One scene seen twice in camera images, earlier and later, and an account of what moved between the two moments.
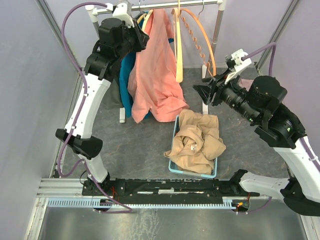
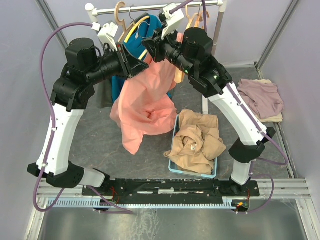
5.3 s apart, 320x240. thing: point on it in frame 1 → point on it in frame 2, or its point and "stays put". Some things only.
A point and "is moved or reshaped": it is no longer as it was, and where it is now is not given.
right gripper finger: (206, 93) → (158, 57)
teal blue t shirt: (125, 68) → (138, 42)
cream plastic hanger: (149, 12) → (143, 54)
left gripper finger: (140, 47) → (133, 72)
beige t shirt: (197, 144) stays put
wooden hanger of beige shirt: (178, 44) is moved or reshaped
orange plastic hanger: (200, 22) is moved or reshaped
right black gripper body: (225, 90) → (167, 45)
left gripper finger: (143, 36) → (135, 65)
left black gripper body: (133, 37) → (122, 59)
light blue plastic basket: (173, 167) stays put
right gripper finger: (216, 80) → (150, 45)
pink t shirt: (153, 87) is moved or reshaped
